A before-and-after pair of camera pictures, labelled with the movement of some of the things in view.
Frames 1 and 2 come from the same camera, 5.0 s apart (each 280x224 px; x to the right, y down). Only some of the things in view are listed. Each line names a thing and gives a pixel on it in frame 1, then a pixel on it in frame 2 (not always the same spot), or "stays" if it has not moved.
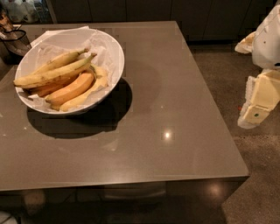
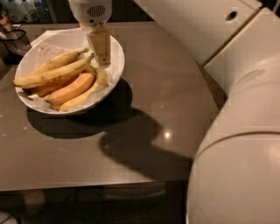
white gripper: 269,44 -> 91,11
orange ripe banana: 80,85 stays
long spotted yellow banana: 35,80 stays
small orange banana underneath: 43,91 stays
